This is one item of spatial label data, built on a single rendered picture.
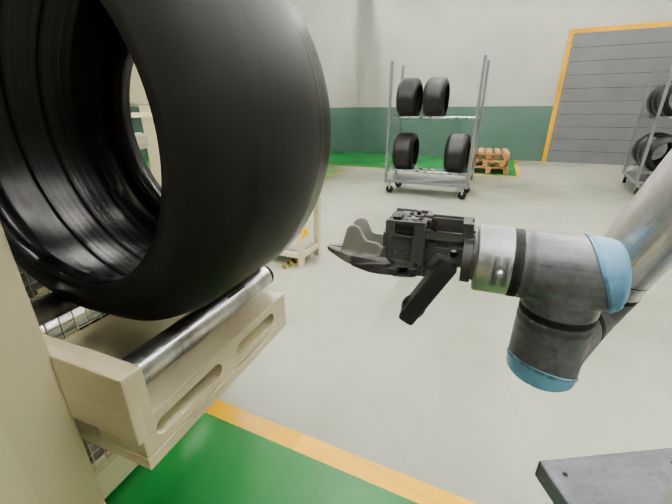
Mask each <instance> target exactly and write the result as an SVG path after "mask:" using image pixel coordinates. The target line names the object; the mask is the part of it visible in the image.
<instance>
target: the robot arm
mask: <svg viewBox="0 0 672 504"><path fill-rule="evenodd" d="M404 211H410V212H404ZM416 212H417V213H416ZM474 222H475V217H464V216H453V215H442V214H432V211H431V210H419V209H408V208H397V211H395V212H394V213H393V214H392V215H391V216H390V217H389V218H388V219H387V220H386V228H385V231H384V232H383V234H378V233H374V232H373V231H372V230H371V227H370V225H369V223H368V221H367V220H366V219H363V218H359V219H357V220H355V222H354V224H352V225H350V226H348V228H347V230H346V233H345V237H344V241H343V243H334V244H329V245H328V246H327V248H328V250H329V251H330V252H332V253H333V254H334V255H336V256H337V257H339V258H340V259H342V260H343V261H345V262H346V263H349V264H351V265H352V266H354V267H356V268H359V269H362V270H365V271H367V272H371V273H376V274H383V275H392V276H397V277H416V276H422V277H423V278H422V280H421V281H420V282H419V283H418V285H417V286H416V287H415V289H414V290H413V291H412V292H411V294H409V295H408V296H406V297H405V298H404V299H403V301H402V303H401V311H400V314H399V319H400V320H402V321H403V322H405V323H406V324H408V325H413V324H414V323H415V321H416V320H417V319H418V318H419V317H421V316H422V315H423V314H424V313H425V310H426V308H427V307H428V306H429V305H430V304H431V302H432V301H433V300H434V299H435V298H436V296H437V295H438V294H439V293H440V292H441V290H442V289H443V288H444V287H445V286H446V284H447V283H448V282H449V281H450V280H451V279H452V277H453V276H454V275H455V274H456V272H457V267H460V275H459V281H463V282H469V279H470V280H471V289H472V290H477V291H483V292H490V293H496V294H502V295H505V296H511V297H518V298H520V299H519V303H518V308H517V312H516V316H515V320H514V325H513V329H512V333H511V337H510V342H509V344H508V345H507V357H506V361H507V364H508V367H509V368H510V370H511V371H512V372H513V373H514V374H515V375H516V376H517V377H518V378H519V379H520V380H522V381H524V382H525V383H526V384H529V385H531V386H532V387H535V388H537V389H540V390H544V391H548V392H565V391H568V390H570V389H571V388H573V386H574V385H575V383H576V382H577V381H578V380H579V372H580V369H581V367H582V365H583V363H584V362H585V360H586V359H587V358H588V357H589V356H590V354H591V353H592V352H593V351H594V350H595V349H596V347H597V346H598V345H599V344H600V343H601V341H602V340H603V339H604V338H605V337H606V336H607V334H608V333H609V332H610V331H611V330H612V329H613V328H614V327H615V326H616V325H617V324H618V323H619V322H620V321H621V320H622V319H623V318H624V317H625V316H626V315H627V314H628V313H629V312H630V311H631V310H632V309H633V308H634V307H635V306H636V305H637V304H638V303H639V302H640V301H641V300H642V299H643V297H644V294H645V293H646V292H647V291H648V290H649V289H650V288H651V287H652V286H653V285H654V284H655V283H656V282H657V281H658V280H659V279H660V278H661V277H662V276H663V275H664V274H665V273H666V272H667V271H668V270H669V269H670V268H671V267H672V148H671V150H670V151H669V152H668V154H667V155H666V156H665V157H664V159H663V160H662V161H661V162H660V164H659V165H658V166H657V167H656V169H655V170H654V171H653V173H652V174H651V175H650V176H649V178H648V179H647V180H646V181H645V183H644V184H643V185H642V187H641V188H640V189H639V190H638V192H637V193H636V194H635V195H634V197H633V198H632V199H631V201H630V202H629V203H628V204H627V206H626V207H625V208H624V209H623V211H622V212H621V213H620V214H619V216H618V217H617V218H616V220H615V221H614V222H613V223H612V225H611V226H610V227H609V228H608V230H607V231H606V232H605V234H604V235H603V236H602V237H599V236H592V235H590V234H588V233H585V234H584V235H582V234H572V233H561V232H551V231H540V230H530V229H520V228H514V227H504V226H494V225H483V224H482V225H480V226H479V230H478V234H475V232H476V231H474V226H475V223H474ZM452 250H456V251H452Z"/></svg>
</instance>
